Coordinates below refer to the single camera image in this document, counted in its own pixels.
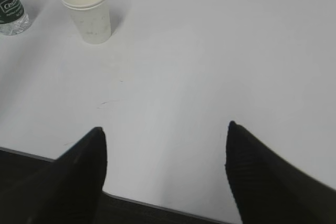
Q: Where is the clear water bottle green label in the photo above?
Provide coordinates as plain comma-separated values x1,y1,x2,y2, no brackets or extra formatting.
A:
1,0,30,36

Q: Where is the white paper cup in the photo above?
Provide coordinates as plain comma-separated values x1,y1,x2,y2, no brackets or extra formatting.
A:
61,0,111,45

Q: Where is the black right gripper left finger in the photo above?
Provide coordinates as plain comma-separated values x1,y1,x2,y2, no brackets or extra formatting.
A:
1,127,107,223

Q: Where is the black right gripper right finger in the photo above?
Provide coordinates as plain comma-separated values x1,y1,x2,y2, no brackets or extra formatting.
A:
225,121,335,223

